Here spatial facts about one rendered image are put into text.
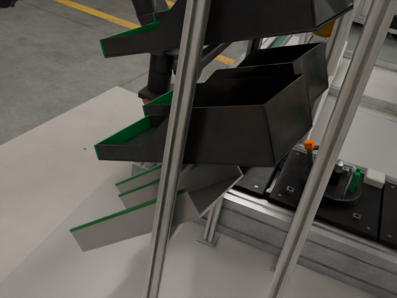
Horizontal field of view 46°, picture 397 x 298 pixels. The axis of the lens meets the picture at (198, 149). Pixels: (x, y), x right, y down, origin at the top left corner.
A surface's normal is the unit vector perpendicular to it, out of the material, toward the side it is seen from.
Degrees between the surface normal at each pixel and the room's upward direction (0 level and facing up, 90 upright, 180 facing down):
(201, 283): 0
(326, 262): 90
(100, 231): 90
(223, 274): 0
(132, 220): 90
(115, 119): 0
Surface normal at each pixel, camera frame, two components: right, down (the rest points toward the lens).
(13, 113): 0.16, -0.82
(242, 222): -0.37, 0.45
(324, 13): 0.83, 0.02
